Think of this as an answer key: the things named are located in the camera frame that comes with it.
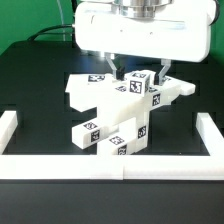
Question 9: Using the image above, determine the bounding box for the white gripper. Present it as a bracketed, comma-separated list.
[75, 0, 219, 85]

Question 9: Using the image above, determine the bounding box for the white nut cube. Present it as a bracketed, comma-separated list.
[125, 70, 155, 97]

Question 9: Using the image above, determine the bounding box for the white chair seat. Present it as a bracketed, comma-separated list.
[97, 98, 149, 151]

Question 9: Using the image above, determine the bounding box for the white chair back frame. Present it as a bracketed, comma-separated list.
[66, 73, 195, 112]

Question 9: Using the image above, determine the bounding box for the white U-shaped fence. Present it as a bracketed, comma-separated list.
[0, 111, 224, 180]

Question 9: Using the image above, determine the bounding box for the white marker base plate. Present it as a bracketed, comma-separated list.
[68, 74, 105, 86]

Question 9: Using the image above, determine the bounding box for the black cable with connector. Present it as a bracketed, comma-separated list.
[27, 23, 77, 42]

